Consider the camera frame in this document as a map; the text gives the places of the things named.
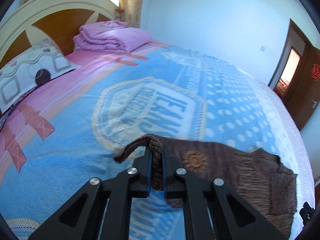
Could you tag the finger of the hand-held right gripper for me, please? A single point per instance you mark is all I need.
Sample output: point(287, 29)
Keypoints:
point(306, 213)

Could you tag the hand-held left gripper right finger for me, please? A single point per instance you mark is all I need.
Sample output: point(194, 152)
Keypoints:
point(164, 180)

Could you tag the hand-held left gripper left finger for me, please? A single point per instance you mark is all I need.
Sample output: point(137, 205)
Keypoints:
point(149, 172)

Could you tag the brown knitted sweater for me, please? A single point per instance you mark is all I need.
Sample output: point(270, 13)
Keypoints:
point(237, 170)

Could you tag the blue printed dotted blanket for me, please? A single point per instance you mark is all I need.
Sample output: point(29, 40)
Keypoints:
point(150, 105)

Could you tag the folded pink quilt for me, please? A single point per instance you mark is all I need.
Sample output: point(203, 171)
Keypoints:
point(112, 36)

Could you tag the red door decoration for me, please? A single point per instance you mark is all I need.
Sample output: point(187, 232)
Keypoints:
point(316, 72)

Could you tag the patterned white pillow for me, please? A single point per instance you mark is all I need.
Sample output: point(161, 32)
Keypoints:
point(27, 70)

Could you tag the patterned beige curtain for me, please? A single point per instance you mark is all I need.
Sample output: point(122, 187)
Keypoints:
point(130, 2)

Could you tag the cream and wood headboard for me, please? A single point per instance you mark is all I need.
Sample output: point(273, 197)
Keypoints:
point(57, 7)

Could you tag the white wall switch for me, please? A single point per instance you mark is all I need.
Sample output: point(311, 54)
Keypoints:
point(262, 48)

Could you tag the brown door frame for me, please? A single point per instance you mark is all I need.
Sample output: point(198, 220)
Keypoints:
point(287, 45)

